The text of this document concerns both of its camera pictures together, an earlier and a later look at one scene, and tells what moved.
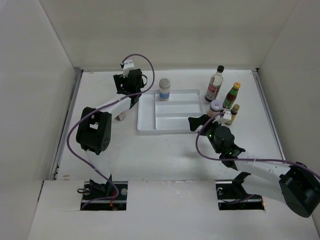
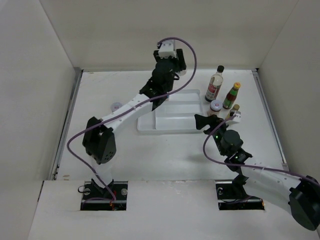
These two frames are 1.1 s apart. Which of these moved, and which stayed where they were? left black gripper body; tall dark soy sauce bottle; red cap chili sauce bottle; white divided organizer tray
Moved: left black gripper body
Stayed: red cap chili sauce bottle; white divided organizer tray; tall dark soy sauce bottle
